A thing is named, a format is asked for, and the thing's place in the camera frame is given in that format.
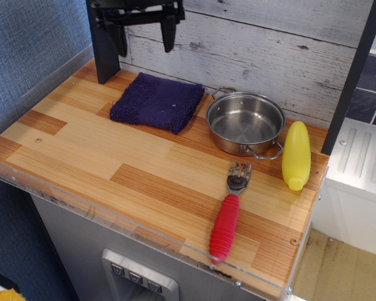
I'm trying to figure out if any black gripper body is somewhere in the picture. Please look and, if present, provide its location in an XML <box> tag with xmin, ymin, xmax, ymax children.
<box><xmin>90</xmin><ymin>0</ymin><xmax>185</xmax><ymax>26</ymax></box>

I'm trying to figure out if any silver button dispenser panel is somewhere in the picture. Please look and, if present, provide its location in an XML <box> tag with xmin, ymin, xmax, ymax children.
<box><xmin>102</xmin><ymin>249</ymin><xmax>180</xmax><ymax>300</ymax></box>

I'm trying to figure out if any grey toy kitchen cabinet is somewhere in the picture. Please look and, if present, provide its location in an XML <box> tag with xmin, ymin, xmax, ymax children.
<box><xmin>32</xmin><ymin>196</ymin><xmax>289</xmax><ymax>300</ymax></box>

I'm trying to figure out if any stainless steel pot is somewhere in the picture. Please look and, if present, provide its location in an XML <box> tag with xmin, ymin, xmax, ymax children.
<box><xmin>206</xmin><ymin>87</ymin><xmax>286</xmax><ymax>160</ymax></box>

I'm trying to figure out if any dark upright post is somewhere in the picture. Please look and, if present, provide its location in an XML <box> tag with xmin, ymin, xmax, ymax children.
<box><xmin>321</xmin><ymin>0</ymin><xmax>376</xmax><ymax>155</ymax></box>
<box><xmin>85</xmin><ymin>0</ymin><xmax>120</xmax><ymax>84</ymax></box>

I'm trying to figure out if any dark left upright post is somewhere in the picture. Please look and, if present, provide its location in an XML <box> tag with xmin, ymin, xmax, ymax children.
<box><xmin>85</xmin><ymin>0</ymin><xmax>120</xmax><ymax>84</ymax></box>

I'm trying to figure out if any purple towel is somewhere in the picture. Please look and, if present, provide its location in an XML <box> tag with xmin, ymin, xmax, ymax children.
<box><xmin>109</xmin><ymin>73</ymin><xmax>204</xmax><ymax>135</ymax></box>

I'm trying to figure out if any yellow object at corner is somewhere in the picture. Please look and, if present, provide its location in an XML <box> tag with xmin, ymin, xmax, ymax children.
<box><xmin>0</xmin><ymin>289</ymin><xmax>26</xmax><ymax>301</ymax></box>

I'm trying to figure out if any fork with red handle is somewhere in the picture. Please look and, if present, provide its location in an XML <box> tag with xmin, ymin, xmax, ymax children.
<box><xmin>209</xmin><ymin>161</ymin><xmax>252</xmax><ymax>265</ymax></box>

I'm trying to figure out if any yellow plastic corn toy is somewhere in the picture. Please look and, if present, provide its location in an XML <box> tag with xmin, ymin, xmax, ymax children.
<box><xmin>281</xmin><ymin>121</ymin><xmax>311</xmax><ymax>191</ymax></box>

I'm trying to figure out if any clear acrylic front guard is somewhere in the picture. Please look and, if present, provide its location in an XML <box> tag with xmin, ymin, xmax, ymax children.
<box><xmin>0</xmin><ymin>156</ymin><xmax>292</xmax><ymax>300</ymax></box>

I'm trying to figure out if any dark right upright post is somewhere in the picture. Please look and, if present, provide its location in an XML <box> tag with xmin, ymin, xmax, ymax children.
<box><xmin>321</xmin><ymin>0</ymin><xmax>376</xmax><ymax>155</ymax></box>

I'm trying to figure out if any white ribbed side unit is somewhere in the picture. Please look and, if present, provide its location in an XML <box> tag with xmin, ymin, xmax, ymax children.
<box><xmin>312</xmin><ymin>119</ymin><xmax>376</xmax><ymax>255</ymax></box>

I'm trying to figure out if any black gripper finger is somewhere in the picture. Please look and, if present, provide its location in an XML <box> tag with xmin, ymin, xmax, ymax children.
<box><xmin>160</xmin><ymin>15</ymin><xmax>177</xmax><ymax>53</ymax></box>
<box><xmin>106</xmin><ymin>23</ymin><xmax>127</xmax><ymax>57</ymax></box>

